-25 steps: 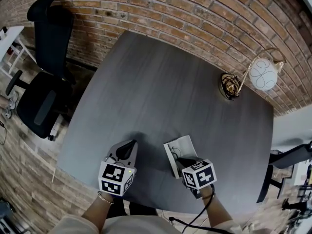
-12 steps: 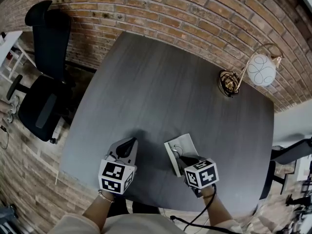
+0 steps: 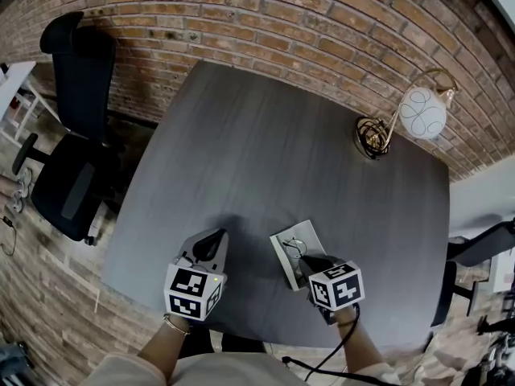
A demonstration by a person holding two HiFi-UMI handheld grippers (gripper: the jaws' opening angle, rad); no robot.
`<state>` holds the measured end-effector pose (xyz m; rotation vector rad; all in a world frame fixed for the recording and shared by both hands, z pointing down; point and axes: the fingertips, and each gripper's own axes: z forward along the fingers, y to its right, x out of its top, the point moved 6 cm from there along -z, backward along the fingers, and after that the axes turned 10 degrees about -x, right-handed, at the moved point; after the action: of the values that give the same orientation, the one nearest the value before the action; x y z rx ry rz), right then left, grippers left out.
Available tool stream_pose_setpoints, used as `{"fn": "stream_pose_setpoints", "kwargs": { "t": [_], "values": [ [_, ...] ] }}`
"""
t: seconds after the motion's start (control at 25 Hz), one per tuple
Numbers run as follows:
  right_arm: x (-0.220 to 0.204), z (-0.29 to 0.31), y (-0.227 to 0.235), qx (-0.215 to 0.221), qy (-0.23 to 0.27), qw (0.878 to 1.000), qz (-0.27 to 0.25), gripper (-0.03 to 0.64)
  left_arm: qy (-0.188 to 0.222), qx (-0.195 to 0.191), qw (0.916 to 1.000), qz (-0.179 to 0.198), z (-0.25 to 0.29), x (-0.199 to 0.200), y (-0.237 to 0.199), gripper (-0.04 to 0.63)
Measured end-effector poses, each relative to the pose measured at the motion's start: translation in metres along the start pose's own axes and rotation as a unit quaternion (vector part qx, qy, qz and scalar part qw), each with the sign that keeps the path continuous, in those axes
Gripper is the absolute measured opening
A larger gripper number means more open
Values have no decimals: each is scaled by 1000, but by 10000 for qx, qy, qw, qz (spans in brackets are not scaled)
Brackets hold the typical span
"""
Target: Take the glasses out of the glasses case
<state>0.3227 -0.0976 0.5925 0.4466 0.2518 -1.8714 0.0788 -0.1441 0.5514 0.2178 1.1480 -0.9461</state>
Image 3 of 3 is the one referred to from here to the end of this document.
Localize white table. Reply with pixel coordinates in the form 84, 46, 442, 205
0, 60, 61, 144

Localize black equipment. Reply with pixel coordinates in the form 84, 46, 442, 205
462, 314, 515, 386

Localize black office chair with headrest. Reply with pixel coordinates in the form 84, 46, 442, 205
11, 11, 126, 247

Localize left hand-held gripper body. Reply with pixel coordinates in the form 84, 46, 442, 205
163, 228, 230, 322

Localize thin gold bracelet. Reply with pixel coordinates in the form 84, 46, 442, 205
163, 314, 192, 336

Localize black floor cable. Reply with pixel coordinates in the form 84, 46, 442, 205
0, 214, 18, 257

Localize black grey office chair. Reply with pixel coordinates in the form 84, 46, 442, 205
430, 219, 515, 329

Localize beige top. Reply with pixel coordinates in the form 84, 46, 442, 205
79, 351, 403, 386

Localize gold desk lamp white globe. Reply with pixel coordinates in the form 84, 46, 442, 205
354, 68, 460, 162

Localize thin black-framed glasses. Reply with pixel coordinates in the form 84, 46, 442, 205
282, 236, 309, 281

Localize person's left forearm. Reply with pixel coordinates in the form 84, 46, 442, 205
136, 312, 192, 378

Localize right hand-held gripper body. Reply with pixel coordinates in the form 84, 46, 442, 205
299, 254, 365, 325

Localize person's right forearm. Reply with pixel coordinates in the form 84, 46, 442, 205
333, 302, 388, 374

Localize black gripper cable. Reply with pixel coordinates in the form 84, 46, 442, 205
281, 302, 361, 382

